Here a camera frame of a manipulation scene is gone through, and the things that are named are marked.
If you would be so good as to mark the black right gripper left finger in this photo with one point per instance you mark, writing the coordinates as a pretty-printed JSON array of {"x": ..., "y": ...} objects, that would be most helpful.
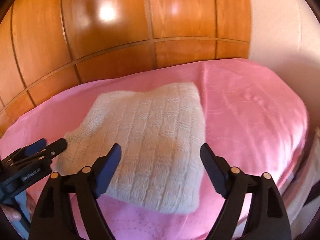
[{"x": 53, "y": 217}]

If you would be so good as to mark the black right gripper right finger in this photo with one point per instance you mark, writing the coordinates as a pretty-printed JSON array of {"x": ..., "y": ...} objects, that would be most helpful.
[{"x": 267, "y": 217}]

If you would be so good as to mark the cream knitted sweater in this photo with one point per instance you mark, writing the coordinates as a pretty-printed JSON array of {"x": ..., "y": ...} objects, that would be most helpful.
[{"x": 160, "y": 133}]

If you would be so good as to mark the wooden panelled headboard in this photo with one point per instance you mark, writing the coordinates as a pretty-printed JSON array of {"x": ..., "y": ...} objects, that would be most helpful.
[{"x": 48, "y": 46}]

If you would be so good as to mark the pink bedspread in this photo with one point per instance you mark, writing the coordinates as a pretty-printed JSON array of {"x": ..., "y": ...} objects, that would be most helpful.
[{"x": 253, "y": 119}]

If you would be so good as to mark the person's left hand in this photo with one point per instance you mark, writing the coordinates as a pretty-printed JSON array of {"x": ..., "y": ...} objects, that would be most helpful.
[{"x": 11, "y": 214}]

